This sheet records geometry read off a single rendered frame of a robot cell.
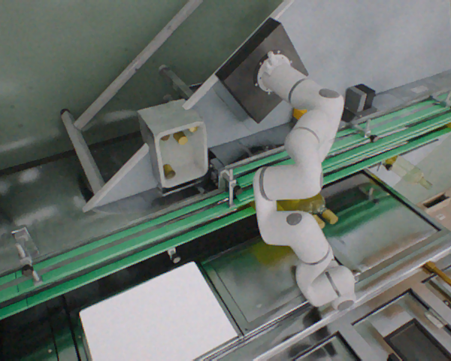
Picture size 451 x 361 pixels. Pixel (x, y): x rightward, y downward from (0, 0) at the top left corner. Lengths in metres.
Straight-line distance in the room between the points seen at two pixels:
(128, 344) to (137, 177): 0.53
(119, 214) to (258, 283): 0.53
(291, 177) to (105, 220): 0.69
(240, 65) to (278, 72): 0.12
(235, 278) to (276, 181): 0.54
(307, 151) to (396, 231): 0.86
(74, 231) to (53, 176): 0.64
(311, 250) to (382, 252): 0.66
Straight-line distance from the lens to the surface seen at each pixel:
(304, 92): 1.14
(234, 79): 1.24
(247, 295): 1.30
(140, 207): 1.33
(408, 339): 1.40
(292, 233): 0.89
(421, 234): 1.69
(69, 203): 1.75
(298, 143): 0.89
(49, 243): 1.32
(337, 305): 1.18
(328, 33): 1.51
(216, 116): 1.35
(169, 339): 1.24
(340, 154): 1.59
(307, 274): 1.02
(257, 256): 1.40
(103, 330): 1.30
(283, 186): 0.89
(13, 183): 1.96
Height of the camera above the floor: 1.78
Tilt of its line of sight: 41 degrees down
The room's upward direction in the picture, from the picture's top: 140 degrees clockwise
